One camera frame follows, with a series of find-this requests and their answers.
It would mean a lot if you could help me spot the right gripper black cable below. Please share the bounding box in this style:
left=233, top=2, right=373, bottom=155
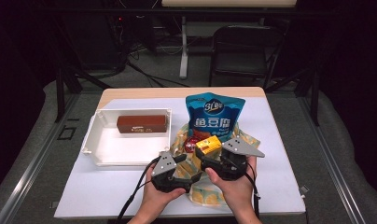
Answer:
left=245, top=161, right=261, bottom=220

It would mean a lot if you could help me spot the yellow box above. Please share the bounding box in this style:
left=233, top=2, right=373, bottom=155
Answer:
left=194, top=134, right=223, bottom=160

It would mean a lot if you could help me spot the brown box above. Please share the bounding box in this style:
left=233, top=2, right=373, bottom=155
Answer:
left=116, top=114, right=168, bottom=134

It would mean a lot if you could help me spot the blue snack pouch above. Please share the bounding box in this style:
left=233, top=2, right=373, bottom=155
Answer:
left=185, top=91, right=246, bottom=143

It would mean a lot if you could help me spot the black floor cable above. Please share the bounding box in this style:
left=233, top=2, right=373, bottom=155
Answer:
left=127, top=59, right=190, bottom=89

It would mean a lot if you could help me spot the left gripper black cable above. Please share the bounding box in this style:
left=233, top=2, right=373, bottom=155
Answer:
left=116, top=156, right=162, bottom=224

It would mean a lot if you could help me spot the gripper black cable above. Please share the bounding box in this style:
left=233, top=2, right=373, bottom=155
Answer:
left=116, top=156, right=162, bottom=224
left=245, top=161, right=261, bottom=220

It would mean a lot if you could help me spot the white table cover sheet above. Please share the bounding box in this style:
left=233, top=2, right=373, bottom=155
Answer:
left=54, top=97, right=306, bottom=219

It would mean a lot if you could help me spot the lemon print bag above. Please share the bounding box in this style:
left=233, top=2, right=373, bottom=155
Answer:
left=169, top=122, right=261, bottom=207

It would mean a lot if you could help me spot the person's right hand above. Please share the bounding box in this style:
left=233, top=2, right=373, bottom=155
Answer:
left=204, top=155, right=258, bottom=217

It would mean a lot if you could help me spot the black metal stand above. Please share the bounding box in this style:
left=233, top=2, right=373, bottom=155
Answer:
left=54, top=60, right=113, bottom=123
left=264, top=62, right=321, bottom=127

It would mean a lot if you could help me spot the aluminium rail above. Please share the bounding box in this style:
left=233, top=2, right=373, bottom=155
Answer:
left=0, top=92, right=82, bottom=224
left=297, top=90, right=369, bottom=224

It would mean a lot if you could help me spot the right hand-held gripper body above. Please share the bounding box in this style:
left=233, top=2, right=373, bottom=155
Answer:
left=207, top=137, right=266, bottom=182

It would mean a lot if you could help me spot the black folding chair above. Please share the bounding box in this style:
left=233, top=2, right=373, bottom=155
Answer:
left=208, top=24, right=287, bottom=91

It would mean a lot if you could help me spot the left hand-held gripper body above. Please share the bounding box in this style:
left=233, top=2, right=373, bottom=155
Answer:
left=150, top=151, right=194, bottom=193

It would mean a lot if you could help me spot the person's left hand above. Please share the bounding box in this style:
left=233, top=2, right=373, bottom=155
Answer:
left=142, top=163, right=188, bottom=217

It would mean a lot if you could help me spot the white plastic bin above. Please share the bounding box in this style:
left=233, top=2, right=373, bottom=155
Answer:
left=80, top=107, right=173, bottom=167

